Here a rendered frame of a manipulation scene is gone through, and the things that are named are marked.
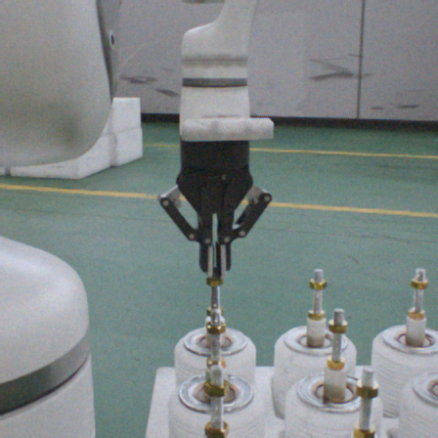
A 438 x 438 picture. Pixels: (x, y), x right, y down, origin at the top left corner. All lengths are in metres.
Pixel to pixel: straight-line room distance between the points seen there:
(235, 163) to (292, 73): 5.12
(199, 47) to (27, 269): 0.45
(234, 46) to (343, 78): 5.06
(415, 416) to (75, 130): 0.53
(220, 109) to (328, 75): 5.09
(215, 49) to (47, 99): 0.48
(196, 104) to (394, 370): 0.37
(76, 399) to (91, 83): 0.10
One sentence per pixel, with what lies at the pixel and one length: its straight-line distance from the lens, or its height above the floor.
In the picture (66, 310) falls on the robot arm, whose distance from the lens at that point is 0.20.
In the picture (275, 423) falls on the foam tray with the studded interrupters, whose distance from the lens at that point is 0.73.
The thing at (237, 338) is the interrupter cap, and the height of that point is 0.25.
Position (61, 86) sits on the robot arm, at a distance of 0.17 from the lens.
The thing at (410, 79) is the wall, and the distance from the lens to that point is 5.66.
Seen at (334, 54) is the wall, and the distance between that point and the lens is 5.70.
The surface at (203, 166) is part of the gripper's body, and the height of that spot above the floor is 0.47.
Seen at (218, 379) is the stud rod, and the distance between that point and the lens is 0.49.
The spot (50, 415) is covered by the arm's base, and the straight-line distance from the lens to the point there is 0.21.
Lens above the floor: 0.57
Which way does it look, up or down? 14 degrees down
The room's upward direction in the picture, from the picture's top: straight up
